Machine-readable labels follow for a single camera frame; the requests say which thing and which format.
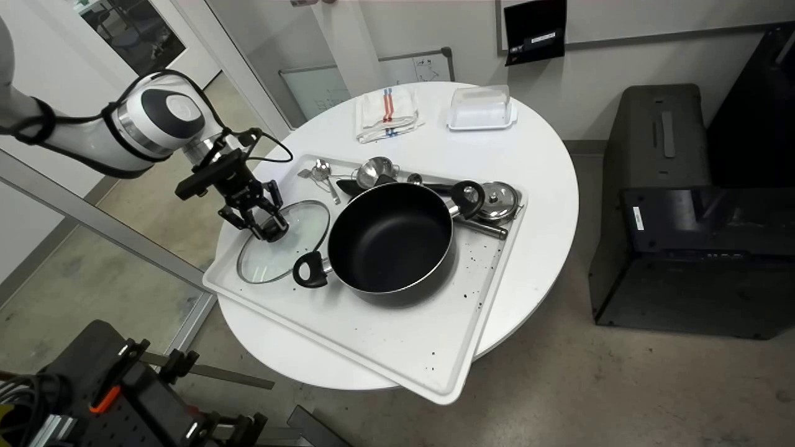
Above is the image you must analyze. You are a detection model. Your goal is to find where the black wall holder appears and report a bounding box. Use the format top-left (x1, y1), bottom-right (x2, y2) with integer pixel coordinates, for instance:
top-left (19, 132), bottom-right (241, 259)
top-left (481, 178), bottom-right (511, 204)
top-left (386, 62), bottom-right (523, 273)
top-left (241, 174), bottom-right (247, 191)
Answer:
top-left (502, 0), bottom-right (570, 71)

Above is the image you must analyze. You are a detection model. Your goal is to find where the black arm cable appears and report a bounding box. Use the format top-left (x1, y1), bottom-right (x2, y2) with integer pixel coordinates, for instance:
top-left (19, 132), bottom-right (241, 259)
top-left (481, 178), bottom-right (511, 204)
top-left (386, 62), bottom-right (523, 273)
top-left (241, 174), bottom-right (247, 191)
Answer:
top-left (222, 124), bottom-right (298, 166)

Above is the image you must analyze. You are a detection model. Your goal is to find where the black equipment cart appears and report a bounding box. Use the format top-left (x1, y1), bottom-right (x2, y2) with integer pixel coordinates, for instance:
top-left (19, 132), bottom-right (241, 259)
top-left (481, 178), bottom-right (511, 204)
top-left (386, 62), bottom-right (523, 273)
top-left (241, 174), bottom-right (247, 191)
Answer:
top-left (0, 315), bottom-right (270, 447)

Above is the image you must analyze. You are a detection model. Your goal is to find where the white plastic tray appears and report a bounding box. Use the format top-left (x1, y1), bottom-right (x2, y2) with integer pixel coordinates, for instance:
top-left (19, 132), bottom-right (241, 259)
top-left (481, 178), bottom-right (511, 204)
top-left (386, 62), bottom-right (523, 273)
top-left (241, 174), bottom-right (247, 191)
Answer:
top-left (201, 153), bottom-right (531, 411)

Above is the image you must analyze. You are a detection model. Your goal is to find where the steel measuring spoon set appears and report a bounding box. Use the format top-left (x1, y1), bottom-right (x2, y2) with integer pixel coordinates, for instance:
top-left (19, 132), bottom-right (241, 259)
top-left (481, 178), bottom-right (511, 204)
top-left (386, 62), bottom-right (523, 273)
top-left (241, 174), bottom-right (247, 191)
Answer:
top-left (296, 156), bottom-right (344, 206)

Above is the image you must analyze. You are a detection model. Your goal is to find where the steel measuring cup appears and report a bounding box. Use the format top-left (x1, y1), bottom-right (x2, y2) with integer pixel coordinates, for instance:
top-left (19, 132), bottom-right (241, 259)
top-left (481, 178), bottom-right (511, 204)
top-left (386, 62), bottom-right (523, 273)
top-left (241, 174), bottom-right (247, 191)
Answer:
top-left (352, 154), bottom-right (401, 191)
top-left (451, 180), bottom-right (527, 243)

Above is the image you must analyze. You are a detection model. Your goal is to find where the folded white striped cloth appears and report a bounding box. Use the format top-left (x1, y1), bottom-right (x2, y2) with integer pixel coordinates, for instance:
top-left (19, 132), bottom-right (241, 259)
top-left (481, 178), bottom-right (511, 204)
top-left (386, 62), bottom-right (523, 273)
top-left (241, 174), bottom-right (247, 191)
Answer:
top-left (352, 84), bottom-right (425, 145)

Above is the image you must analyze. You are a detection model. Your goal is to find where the clear plastic container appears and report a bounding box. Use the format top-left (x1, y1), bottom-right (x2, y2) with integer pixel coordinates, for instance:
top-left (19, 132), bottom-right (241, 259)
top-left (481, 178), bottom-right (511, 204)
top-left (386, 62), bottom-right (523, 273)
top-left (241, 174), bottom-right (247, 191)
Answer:
top-left (442, 82), bottom-right (519, 135)

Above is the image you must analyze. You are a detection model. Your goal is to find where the black cooking pot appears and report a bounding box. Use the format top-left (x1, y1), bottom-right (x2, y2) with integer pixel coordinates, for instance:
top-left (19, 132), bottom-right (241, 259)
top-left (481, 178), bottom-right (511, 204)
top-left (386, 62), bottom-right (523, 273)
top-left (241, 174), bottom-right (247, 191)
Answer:
top-left (290, 180), bottom-right (490, 300)

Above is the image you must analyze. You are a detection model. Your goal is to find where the glass pot lid black knob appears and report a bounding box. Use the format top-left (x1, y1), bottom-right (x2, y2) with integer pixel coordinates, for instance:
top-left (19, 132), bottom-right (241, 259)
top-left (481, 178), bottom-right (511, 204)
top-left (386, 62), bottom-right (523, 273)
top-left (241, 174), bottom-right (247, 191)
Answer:
top-left (234, 196), bottom-right (336, 288)

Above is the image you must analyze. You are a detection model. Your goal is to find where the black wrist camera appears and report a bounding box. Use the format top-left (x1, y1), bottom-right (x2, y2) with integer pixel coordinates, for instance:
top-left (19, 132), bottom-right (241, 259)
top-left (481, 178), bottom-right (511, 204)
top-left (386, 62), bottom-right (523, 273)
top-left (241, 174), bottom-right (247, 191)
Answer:
top-left (172, 156), bottom-right (251, 204)

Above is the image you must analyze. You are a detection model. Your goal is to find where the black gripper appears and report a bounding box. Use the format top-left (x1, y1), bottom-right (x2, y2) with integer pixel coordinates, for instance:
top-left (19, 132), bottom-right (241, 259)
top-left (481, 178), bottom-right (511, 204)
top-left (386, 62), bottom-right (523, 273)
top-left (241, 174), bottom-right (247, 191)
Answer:
top-left (198, 142), bottom-right (292, 247)

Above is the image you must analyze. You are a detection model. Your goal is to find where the black measuring cup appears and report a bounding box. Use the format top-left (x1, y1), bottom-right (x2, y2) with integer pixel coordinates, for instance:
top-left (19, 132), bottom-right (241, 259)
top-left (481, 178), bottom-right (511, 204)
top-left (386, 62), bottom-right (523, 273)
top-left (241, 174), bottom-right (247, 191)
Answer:
top-left (333, 178), bottom-right (367, 202)

